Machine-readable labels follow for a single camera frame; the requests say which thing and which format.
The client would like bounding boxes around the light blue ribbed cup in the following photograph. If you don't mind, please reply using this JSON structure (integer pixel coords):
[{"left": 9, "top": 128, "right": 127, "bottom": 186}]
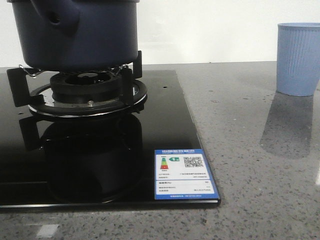
[{"left": 276, "top": 22, "right": 320, "bottom": 97}]

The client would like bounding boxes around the blue energy label sticker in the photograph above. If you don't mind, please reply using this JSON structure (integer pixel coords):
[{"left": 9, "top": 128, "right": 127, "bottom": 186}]
[{"left": 154, "top": 149, "right": 220, "bottom": 200}]

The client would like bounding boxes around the black gas burner head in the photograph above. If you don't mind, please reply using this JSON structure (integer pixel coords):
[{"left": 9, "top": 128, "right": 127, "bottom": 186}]
[{"left": 50, "top": 72, "right": 121, "bottom": 104}]

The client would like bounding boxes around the black glass gas stove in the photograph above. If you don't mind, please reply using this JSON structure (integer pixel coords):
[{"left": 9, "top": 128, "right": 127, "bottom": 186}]
[{"left": 0, "top": 70, "right": 221, "bottom": 212}]

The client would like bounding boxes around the black pot support grate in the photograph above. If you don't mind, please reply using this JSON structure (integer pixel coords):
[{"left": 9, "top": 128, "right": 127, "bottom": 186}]
[{"left": 6, "top": 51, "right": 147, "bottom": 118}]

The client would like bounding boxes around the dark blue cooking pot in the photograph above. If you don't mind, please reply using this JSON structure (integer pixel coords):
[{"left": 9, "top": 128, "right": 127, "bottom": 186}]
[{"left": 11, "top": 0, "right": 138, "bottom": 72}]

